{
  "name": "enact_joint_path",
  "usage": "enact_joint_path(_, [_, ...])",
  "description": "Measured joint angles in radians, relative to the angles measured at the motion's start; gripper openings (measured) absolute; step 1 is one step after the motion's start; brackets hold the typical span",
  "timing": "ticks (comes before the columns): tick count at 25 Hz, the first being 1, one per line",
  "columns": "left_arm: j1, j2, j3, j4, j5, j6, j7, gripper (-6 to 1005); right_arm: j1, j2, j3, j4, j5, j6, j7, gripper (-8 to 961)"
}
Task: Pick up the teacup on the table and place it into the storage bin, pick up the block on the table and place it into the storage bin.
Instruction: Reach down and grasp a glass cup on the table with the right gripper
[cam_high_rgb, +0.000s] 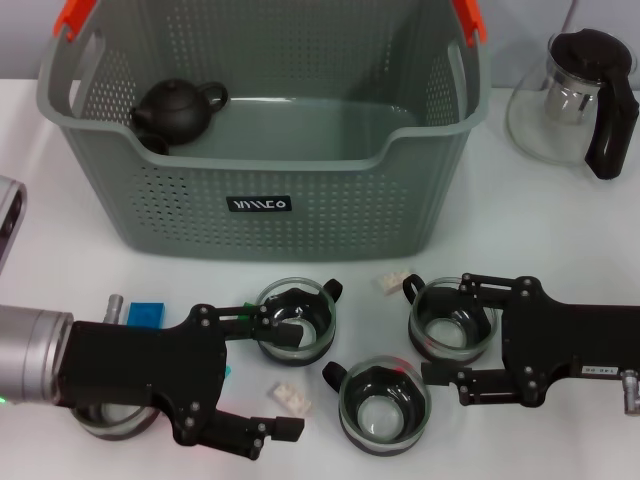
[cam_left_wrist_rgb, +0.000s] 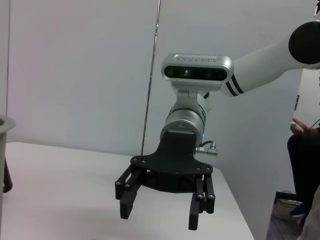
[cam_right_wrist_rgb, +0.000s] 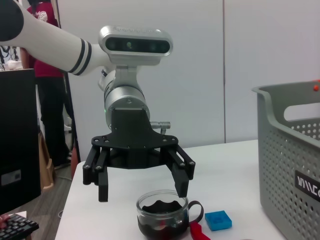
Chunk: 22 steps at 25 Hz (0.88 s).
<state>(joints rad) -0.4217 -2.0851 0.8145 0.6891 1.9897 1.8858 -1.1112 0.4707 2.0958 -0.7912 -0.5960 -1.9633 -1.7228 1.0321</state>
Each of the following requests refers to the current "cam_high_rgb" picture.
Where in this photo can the black clay teapot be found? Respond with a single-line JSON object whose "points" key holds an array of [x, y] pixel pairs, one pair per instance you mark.
{"points": [[175, 112]]}

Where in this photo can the grey perforated storage bin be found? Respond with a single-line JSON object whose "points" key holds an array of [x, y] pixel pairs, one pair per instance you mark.
{"points": [[350, 215]]}

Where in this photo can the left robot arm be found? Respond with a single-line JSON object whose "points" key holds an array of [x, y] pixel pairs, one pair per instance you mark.
{"points": [[35, 350]]}

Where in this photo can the blue square brick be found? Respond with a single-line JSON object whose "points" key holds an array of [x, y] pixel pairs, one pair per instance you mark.
{"points": [[145, 316]]}

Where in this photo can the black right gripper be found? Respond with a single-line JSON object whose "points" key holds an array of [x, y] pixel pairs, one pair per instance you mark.
{"points": [[575, 335]]}

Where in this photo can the white brick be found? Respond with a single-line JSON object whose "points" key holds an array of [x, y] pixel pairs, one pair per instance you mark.
{"points": [[392, 282], [292, 397]]}

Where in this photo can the glass teacup black sleeve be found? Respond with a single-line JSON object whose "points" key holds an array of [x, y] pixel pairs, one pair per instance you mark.
{"points": [[440, 325], [320, 320], [115, 425], [385, 415]]}

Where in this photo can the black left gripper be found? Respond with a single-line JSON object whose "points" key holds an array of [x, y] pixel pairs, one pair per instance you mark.
{"points": [[140, 360]]}

